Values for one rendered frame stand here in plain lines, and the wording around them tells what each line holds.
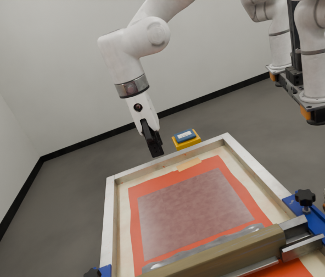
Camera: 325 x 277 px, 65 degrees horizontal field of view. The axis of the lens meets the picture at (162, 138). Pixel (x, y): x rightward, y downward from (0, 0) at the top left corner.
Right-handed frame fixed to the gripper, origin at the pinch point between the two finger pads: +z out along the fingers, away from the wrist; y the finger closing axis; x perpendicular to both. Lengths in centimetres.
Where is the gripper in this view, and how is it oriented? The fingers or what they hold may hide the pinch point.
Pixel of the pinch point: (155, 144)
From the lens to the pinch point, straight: 66.3
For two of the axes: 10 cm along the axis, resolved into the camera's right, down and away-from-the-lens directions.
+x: -9.5, 3.2, 0.8
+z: 3.2, 8.5, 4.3
